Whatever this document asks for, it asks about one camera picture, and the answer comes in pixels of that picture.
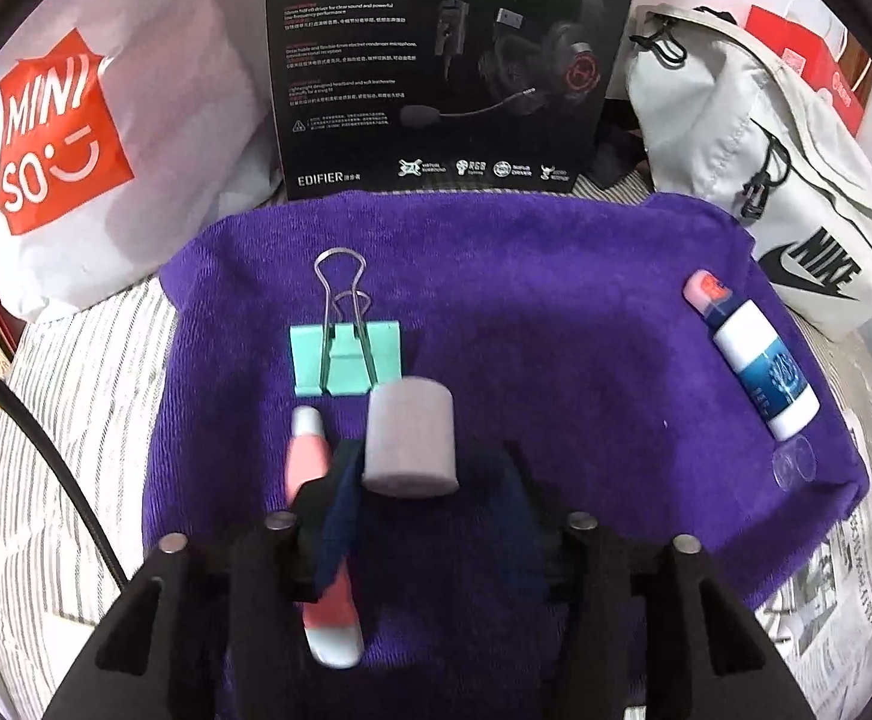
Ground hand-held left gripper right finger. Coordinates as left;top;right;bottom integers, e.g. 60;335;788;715
481;444;812;720

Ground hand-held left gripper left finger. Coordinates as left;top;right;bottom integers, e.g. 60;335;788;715
42;442;366;720

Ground pink and white tube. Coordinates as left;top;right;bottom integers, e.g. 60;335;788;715
288;405;366;668

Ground grey foam cylinder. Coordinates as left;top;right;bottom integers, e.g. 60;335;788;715
361;377;458;500

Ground clear plastic cap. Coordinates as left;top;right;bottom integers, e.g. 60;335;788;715
772;436;818;487

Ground green binder clip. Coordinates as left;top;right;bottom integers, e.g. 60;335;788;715
288;247;405;396

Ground white and blue bottle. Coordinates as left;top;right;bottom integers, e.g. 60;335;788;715
709;307;822;442

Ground small orange capped container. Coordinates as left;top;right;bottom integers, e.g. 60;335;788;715
685;270;731;325

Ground newspaper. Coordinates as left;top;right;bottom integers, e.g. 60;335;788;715
754;427;872;668

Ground purple towel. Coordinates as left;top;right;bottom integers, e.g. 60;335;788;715
142;190;872;720

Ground white plastic bag red label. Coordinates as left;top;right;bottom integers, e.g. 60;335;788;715
0;0;287;323

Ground grey waist bag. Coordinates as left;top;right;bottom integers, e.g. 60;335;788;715
593;4;872;342

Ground black headset box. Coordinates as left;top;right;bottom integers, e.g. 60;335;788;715
263;0;648;202

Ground thick black cable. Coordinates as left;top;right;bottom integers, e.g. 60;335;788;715
0;349;128;587

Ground red paper bag white handles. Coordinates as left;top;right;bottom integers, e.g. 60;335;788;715
739;4;872;140

